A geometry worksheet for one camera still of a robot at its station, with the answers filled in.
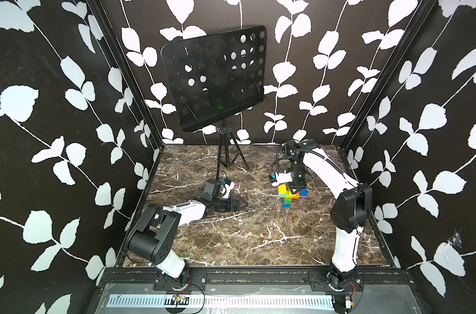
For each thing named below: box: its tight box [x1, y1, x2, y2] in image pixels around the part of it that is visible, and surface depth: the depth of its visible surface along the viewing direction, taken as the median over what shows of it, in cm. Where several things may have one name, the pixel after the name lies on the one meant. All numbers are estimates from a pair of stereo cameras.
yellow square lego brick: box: [277, 184, 288, 195], surface depth 86 cm
